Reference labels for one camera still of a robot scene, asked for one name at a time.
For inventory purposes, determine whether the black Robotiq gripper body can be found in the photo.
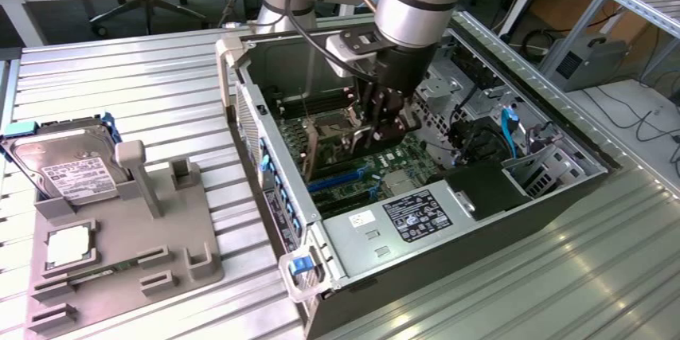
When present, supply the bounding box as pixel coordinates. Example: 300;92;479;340
370;45;439;99

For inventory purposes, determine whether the green graphics card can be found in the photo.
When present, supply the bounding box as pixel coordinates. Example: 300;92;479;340
299;115;376;182

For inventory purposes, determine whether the metal socket cover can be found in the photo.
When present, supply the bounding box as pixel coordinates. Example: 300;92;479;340
344;92;370;119

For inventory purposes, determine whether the CPU socket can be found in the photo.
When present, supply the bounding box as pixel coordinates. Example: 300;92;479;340
314;118;356;143

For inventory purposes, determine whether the green motherboard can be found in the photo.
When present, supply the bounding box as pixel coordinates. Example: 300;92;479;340
274;88;452;217

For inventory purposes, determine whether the black RAM slot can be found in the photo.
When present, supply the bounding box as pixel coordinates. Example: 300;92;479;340
275;93;354;113
280;100;356;119

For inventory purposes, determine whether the metal disk bay cage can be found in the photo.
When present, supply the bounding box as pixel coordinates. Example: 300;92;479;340
414;53;506;150

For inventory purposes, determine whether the thin locking lever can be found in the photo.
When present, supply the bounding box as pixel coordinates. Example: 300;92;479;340
299;86;314;122

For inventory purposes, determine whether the silver chipset heatsink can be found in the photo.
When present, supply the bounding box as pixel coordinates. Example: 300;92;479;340
382;170;422;194

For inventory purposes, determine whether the black expansion slot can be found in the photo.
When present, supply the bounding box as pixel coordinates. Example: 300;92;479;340
311;190;375;209
316;196;379;217

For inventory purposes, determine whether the silver power supply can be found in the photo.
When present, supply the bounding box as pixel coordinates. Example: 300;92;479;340
322;178;478;279

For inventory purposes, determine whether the large brown cardboard panel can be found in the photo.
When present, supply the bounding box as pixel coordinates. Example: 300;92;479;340
528;0;659;55

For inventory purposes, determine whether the grey computer tower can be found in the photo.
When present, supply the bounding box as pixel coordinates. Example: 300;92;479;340
539;37;634;93

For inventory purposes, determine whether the open black PC case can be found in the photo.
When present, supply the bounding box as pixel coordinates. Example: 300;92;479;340
215;5;623;339

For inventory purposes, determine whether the blue case latch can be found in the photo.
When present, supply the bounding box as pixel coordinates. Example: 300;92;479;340
288;256;312;276

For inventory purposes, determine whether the black office chair base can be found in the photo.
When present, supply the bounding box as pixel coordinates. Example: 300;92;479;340
87;0;210;37

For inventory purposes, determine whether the grey plastic parts rack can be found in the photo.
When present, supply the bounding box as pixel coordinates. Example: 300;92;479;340
26;128;228;335

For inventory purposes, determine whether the silver hard disk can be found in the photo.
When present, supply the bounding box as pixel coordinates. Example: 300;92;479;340
10;127;134;208

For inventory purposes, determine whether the green RAM stick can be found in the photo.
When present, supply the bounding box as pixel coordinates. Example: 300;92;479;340
68;258;143;283

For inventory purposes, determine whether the silver CPU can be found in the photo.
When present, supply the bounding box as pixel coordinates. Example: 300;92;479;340
44;226;92;268

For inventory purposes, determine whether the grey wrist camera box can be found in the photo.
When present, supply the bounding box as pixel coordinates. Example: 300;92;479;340
324;29;388;79

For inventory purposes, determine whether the blue SATA wire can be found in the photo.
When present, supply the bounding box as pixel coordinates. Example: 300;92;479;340
499;104;526;161

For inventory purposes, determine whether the black camera cable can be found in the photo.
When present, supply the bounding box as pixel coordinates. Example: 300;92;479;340
284;0;376;80

